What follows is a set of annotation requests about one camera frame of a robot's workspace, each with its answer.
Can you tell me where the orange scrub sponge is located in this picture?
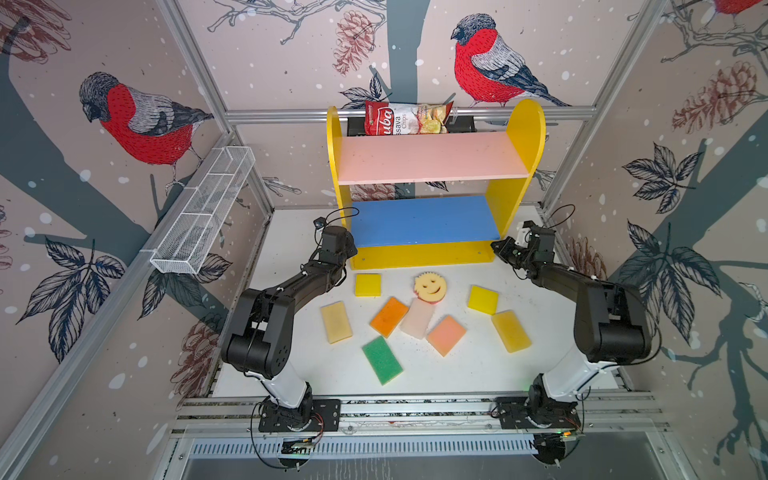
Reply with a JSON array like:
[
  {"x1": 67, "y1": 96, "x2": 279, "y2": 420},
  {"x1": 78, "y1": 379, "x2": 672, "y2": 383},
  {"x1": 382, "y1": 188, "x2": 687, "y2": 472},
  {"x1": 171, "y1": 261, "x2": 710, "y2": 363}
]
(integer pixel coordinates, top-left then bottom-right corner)
[{"x1": 369, "y1": 297, "x2": 409, "y2": 338}]

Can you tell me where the green scrub sponge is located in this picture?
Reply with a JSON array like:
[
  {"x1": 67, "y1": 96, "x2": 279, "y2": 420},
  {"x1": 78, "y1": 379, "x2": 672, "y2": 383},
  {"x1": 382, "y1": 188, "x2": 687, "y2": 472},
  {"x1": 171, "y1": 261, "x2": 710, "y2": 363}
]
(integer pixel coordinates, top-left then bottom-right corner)
[{"x1": 362, "y1": 336, "x2": 404, "y2": 385}]

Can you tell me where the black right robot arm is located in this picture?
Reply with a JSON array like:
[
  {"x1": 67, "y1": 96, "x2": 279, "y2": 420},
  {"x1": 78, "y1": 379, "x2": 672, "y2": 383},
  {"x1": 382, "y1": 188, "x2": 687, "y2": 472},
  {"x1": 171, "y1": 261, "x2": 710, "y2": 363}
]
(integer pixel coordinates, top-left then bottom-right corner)
[{"x1": 491, "y1": 221, "x2": 652, "y2": 424}]

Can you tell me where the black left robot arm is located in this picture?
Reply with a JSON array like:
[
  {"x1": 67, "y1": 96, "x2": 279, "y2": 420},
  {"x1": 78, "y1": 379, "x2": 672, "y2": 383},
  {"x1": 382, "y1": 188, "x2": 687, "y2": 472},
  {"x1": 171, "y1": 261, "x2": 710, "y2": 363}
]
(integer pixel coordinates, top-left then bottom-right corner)
[{"x1": 219, "y1": 214, "x2": 357, "y2": 428}]

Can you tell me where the yellow shelf with coloured boards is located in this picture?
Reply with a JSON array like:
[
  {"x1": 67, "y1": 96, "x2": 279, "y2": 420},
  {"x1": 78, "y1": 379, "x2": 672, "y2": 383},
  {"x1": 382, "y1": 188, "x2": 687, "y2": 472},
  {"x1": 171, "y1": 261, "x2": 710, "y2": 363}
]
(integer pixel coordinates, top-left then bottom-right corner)
[{"x1": 326, "y1": 99, "x2": 546, "y2": 270}]

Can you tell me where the small yellow square sponge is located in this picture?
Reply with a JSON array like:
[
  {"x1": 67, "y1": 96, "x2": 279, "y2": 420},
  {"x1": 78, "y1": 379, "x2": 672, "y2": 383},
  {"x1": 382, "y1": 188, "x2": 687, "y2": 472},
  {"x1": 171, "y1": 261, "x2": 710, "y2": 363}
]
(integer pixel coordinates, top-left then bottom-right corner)
[{"x1": 354, "y1": 274, "x2": 382, "y2": 298}]

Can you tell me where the bright yellow square sponge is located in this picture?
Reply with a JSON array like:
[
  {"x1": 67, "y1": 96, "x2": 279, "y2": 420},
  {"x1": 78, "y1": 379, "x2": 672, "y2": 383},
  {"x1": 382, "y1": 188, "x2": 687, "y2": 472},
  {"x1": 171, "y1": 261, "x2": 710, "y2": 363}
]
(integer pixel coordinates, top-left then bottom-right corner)
[{"x1": 468, "y1": 285, "x2": 499, "y2": 315}]

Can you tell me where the pale yellow sponge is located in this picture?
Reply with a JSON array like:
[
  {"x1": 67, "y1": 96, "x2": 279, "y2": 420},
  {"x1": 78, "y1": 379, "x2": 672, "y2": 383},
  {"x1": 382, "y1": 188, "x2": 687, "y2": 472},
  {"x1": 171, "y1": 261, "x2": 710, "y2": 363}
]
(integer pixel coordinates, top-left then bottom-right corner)
[{"x1": 321, "y1": 301, "x2": 353, "y2": 344}]

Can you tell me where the yellow rectangular sponge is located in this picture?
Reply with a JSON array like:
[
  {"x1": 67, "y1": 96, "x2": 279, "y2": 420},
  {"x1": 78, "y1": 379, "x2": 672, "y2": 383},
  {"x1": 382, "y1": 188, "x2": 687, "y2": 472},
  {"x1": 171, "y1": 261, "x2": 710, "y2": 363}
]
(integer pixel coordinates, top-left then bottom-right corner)
[{"x1": 491, "y1": 310, "x2": 532, "y2": 353}]

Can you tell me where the smiley face sponge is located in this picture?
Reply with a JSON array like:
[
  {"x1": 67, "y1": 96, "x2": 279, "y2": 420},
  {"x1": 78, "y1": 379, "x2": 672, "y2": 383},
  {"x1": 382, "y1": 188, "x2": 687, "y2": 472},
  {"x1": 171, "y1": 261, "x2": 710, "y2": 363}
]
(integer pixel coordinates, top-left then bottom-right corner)
[{"x1": 413, "y1": 272, "x2": 447, "y2": 304}]

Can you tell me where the light pink sponge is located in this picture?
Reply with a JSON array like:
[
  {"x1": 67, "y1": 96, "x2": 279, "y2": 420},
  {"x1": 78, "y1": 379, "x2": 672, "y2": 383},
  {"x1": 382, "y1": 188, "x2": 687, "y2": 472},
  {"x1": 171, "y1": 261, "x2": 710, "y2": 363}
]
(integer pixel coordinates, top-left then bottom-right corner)
[{"x1": 400, "y1": 298, "x2": 435, "y2": 339}]

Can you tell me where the salmon orange sponge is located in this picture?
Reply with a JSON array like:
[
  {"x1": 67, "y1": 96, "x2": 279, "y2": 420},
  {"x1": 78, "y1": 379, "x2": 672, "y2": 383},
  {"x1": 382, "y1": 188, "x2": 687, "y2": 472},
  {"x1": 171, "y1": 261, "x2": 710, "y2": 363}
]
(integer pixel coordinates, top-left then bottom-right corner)
[{"x1": 426, "y1": 315, "x2": 467, "y2": 357}]

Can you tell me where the red cassava chips bag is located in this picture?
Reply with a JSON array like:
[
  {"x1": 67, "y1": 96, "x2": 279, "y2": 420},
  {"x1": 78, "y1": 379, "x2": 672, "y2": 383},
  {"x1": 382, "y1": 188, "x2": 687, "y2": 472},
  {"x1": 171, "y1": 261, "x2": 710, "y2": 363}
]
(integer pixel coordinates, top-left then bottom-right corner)
[{"x1": 364, "y1": 101, "x2": 453, "y2": 136}]

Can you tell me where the white wire mesh basket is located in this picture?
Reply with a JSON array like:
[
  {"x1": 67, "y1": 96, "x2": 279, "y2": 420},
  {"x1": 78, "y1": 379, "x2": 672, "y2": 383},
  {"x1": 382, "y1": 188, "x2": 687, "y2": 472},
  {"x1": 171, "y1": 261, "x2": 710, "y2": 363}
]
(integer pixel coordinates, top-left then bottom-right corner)
[{"x1": 150, "y1": 146, "x2": 255, "y2": 275}]

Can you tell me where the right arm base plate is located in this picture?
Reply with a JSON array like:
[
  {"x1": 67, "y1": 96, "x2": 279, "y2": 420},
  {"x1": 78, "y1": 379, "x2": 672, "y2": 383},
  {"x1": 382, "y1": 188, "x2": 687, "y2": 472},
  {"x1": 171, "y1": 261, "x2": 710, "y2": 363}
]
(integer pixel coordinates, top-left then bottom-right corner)
[{"x1": 489, "y1": 396, "x2": 582, "y2": 430}]

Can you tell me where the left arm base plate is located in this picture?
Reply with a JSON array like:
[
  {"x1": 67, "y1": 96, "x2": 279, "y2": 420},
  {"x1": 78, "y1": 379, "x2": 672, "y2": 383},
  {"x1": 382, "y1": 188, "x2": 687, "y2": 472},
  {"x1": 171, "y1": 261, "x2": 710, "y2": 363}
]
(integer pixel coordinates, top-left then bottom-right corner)
[{"x1": 254, "y1": 399, "x2": 341, "y2": 433}]

